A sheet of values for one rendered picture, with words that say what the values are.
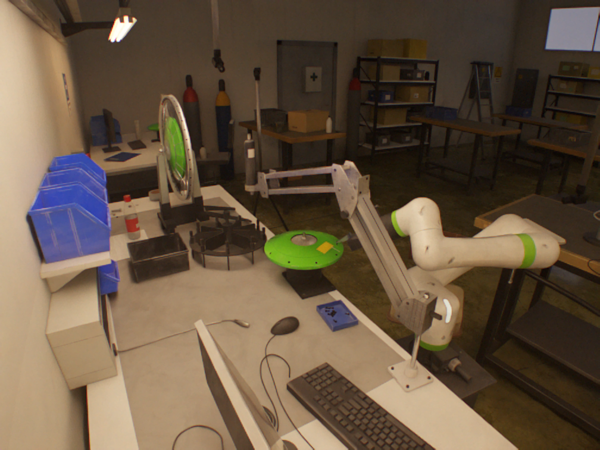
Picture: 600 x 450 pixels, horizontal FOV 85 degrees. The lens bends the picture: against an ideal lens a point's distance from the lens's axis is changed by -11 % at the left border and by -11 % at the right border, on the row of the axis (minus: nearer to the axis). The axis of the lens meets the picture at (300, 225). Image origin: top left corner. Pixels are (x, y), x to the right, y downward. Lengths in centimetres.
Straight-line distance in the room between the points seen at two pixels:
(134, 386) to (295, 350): 49
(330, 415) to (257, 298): 59
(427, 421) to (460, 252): 48
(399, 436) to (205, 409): 50
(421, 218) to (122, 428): 101
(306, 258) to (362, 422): 62
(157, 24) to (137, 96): 103
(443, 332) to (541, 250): 41
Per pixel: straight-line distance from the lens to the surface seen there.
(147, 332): 135
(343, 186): 100
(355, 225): 101
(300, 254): 135
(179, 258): 161
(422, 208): 116
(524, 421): 245
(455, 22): 908
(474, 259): 120
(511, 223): 146
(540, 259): 135
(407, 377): 114
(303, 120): 434
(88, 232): 119
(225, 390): 67
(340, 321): 130
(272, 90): 632
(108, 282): 150
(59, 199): 136
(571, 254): 200
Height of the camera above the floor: 174
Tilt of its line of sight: 24 degrees down
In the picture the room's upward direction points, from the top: straight up
